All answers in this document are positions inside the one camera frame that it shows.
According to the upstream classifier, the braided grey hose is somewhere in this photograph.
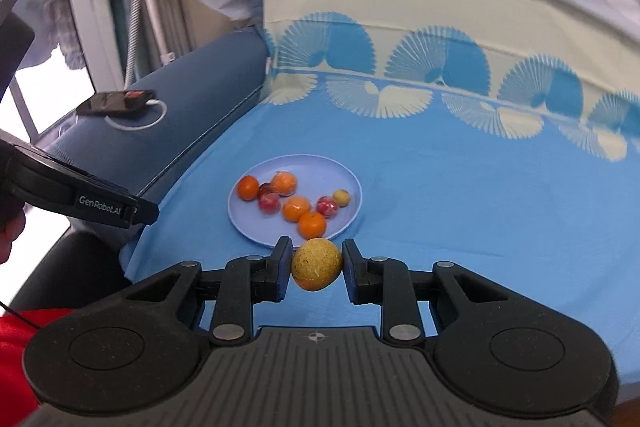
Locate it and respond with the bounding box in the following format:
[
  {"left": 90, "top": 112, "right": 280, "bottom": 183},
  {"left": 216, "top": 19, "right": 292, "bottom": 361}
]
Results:
[{"left": 122, "top": 0, "right": 143, "bottom": 90}]

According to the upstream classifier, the blue patterned sofa cover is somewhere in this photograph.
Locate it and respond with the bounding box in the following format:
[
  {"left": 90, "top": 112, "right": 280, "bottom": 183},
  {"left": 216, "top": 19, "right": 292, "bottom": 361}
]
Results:
[{"left": 125, "top": 0, "right": 639, "bottom": 400}]

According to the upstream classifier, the orange fruit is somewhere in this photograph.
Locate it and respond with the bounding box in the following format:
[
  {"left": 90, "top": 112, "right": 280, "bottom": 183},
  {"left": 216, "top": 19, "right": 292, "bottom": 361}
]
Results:
[{"left": 270, "top": 171, "right": 297, "bottom": 197}]

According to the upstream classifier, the light blue round plate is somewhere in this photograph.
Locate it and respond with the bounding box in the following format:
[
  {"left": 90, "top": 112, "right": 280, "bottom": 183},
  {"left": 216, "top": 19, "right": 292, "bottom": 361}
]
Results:
[{"left": 227, "top": 154, "right": 362, "bottom": 247}]

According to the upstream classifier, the yellow-green round fruit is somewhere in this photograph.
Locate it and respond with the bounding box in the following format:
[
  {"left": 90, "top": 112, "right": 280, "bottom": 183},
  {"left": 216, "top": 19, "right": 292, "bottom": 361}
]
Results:
[{"left": 332, "top": 188, "right": 352, "bottom": 208}]

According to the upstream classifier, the small orange tangerine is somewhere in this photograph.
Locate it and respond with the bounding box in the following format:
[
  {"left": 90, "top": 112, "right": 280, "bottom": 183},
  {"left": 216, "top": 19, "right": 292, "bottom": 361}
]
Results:
[{"left": 297, "top": 211, "right": 326, "bottom": 241}]

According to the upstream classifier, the small orange kumquat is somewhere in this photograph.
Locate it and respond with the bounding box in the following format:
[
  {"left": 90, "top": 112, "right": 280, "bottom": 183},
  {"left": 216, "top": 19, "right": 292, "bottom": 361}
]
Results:
[{"left": 235, "top": 176, "right": 260, "bottom": 202}]

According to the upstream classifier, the person's left hand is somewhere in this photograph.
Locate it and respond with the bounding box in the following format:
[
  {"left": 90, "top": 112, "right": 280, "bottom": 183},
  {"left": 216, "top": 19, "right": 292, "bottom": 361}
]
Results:
[{"left": 0, "top": 198, "right": 26, "bottom": 263}]

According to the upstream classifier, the dark red jujube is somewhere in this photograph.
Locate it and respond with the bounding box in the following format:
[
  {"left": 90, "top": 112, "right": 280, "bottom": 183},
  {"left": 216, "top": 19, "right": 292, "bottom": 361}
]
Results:
[{"left": 257, "top": 182, "right": 273, "bottom": 199}]

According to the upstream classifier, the small orange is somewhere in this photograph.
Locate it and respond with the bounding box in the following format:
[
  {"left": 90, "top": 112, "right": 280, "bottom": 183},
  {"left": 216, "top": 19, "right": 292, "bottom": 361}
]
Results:
[{"left": 281, "top": 195, "right": 311, "bottom": 223}]

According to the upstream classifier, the red fruit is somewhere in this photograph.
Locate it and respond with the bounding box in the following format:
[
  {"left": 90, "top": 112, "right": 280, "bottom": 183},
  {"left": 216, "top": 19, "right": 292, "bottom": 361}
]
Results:
[{"left": 258, "top": 192, "right": 281, "bottom": 215}]

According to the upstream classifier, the small beige longan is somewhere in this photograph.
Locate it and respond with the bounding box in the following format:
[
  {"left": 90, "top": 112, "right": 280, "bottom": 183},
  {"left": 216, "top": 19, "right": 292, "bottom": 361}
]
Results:
[{"left": 291, "top": 237, "right": 343, "bottom": 291}]

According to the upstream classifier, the black smartphone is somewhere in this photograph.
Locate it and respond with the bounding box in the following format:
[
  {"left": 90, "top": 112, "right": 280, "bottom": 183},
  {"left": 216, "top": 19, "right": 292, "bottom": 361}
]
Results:
[{"left": 76, "top": 90, "right": 155, "bottom": 117}]

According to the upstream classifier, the white charging cable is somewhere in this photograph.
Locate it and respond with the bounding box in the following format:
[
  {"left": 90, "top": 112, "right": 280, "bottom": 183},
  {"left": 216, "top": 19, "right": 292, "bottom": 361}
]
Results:
[{"left": 103, "top": 98, "right": 170, "bottom": 132}]

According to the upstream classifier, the pink-red fruit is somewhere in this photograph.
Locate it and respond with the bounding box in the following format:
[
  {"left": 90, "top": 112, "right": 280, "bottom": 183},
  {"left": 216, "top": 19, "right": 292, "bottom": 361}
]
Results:
[{"left": 316, "top": 195, "right": 340, "bottom": 220}]

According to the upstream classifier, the red sleeve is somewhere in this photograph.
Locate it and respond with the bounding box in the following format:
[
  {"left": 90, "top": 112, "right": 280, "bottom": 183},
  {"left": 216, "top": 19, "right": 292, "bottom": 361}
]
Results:
[{"left": 0, "top": 309, "right": 72, "bottom": 427}]

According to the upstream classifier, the blue sofa armrest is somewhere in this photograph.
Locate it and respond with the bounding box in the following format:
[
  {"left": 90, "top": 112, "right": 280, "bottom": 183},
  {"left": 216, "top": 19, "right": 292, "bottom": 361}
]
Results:
[{"left": 47, "top": 28, "right": 268, "bottom": 204}]

